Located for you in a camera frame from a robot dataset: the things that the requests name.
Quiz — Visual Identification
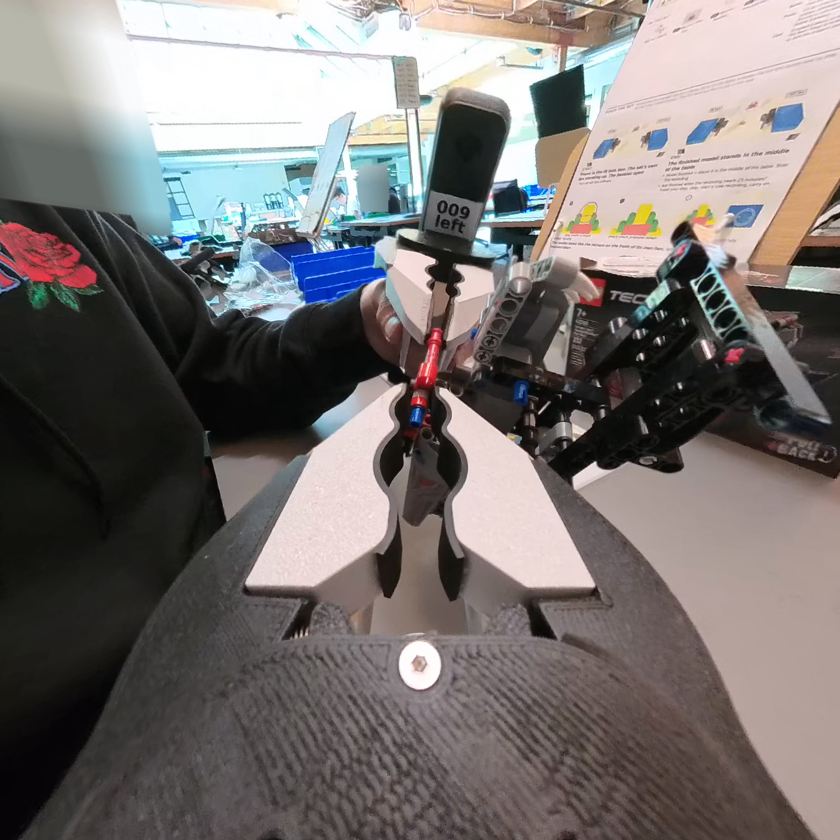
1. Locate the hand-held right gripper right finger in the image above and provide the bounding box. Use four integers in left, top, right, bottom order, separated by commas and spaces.
437, 387, 598, 635

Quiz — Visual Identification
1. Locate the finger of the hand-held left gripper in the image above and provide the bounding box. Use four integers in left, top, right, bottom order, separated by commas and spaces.
385, 248, 438, 370
438, 264, 497, 370

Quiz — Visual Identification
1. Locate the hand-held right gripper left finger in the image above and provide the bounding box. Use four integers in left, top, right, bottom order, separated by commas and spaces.
244, 382, 408, 632

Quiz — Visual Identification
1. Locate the red toy brick pin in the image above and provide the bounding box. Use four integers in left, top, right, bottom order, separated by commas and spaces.
413, 327, 446, 395

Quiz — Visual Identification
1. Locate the black grey toy brick vehicle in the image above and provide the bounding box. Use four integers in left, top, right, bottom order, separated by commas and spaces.
400, 218, 832, 527

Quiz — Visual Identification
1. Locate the person's left forearm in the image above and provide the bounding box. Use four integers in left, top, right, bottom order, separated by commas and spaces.
190, 289, 389, 434

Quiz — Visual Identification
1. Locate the grey desk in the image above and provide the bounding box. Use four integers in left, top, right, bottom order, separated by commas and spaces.
209, 377, 840, 840

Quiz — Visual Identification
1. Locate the blue plastic bin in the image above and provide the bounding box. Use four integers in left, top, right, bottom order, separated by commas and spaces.
289, 245, 379, 305

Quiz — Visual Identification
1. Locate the white sign on pole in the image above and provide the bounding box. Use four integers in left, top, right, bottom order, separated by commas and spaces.
392, 56, 421, 111

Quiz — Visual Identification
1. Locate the black monitor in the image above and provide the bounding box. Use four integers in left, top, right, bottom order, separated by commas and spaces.
529, 63, 588, 139

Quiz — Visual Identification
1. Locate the white leaning board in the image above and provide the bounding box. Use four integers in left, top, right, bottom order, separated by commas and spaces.
298, 112, 357, 238

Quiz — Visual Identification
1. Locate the clear plastic bag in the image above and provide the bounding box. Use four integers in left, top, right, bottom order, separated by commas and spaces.
230, 236, 297, 310

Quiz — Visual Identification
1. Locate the black toy set box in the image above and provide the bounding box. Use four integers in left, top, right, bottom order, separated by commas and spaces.
576, 266, 840, 480

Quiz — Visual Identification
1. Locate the printed instruction board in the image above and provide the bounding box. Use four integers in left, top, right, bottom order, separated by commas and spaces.
532, 0, 840, 265

